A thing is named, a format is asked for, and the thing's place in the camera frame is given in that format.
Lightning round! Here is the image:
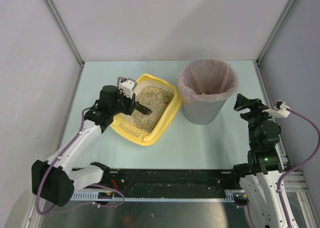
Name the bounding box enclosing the black slotted litter scoop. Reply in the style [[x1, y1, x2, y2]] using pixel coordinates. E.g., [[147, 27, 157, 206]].
[[134, 102, 152, 115]]

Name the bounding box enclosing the grey trash bin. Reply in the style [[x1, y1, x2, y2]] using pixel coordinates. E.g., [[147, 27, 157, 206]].
[[182, 100, 227, 125]]

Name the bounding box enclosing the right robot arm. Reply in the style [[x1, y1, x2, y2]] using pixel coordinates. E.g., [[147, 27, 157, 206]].
[[232, 94, 298, 228]]

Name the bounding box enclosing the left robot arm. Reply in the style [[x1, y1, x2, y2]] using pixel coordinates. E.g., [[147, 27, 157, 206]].
[[31, 81, 136, 207]]

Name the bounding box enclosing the yellow litter box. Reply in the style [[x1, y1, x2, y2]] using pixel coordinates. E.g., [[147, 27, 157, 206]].
[[110, 73, 182, 146]]

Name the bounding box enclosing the beige cat litter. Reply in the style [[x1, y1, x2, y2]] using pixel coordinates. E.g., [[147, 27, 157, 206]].
[[131, 86, 174, 133]]

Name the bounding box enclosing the pink plastic bin liner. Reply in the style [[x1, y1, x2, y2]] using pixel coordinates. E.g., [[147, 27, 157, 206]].
[[177, 59, 239, 103]]

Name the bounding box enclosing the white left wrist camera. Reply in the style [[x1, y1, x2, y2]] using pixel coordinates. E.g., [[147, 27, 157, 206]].
[[117, 77, 138, 99]]

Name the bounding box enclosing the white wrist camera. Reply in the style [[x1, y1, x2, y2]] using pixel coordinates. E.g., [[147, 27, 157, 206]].
[[262, 100, 291, 118], [117, 77, 138, 99]]

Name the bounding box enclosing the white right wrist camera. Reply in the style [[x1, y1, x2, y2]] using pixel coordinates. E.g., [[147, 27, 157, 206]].
[[262, 100, 291, 118]]

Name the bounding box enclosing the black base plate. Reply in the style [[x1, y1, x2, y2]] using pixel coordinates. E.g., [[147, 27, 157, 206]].
[[97, 169, 242, 196]]

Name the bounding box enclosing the grey slotted cable duct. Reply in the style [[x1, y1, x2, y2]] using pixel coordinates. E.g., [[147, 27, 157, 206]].
[[71, 189, 245, 202]]

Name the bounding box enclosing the right aluminium frame post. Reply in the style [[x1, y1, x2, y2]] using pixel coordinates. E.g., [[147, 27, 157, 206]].
[[256, 0, 298, 64]]

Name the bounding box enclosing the aluminium frame post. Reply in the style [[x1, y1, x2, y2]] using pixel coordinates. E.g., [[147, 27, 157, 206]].
[[256, 0, 298, 64], [36, 0, 85, 65]]

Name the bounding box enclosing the left aluminium frame post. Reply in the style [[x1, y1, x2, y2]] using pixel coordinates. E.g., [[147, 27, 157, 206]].
[[36, 0, 85, 65]]

